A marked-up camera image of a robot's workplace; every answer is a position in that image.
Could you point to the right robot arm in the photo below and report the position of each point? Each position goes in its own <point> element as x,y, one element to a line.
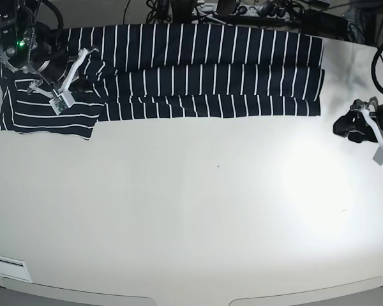
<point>18,18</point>

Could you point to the navy white striped T-shirt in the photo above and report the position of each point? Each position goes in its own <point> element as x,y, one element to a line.
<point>165,71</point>

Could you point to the white label sticker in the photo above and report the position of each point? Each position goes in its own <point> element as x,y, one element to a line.
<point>14,269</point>

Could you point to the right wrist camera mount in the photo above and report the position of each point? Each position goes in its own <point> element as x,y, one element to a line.
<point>60,98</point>

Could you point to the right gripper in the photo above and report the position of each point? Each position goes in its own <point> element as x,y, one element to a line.
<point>47,57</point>

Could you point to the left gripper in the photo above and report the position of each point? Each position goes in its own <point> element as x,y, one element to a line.
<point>352,125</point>

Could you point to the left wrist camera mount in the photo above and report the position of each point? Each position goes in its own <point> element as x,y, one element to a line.
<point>367,111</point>

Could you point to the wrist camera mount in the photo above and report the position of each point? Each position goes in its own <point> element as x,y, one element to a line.
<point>367,111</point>
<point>60,98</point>

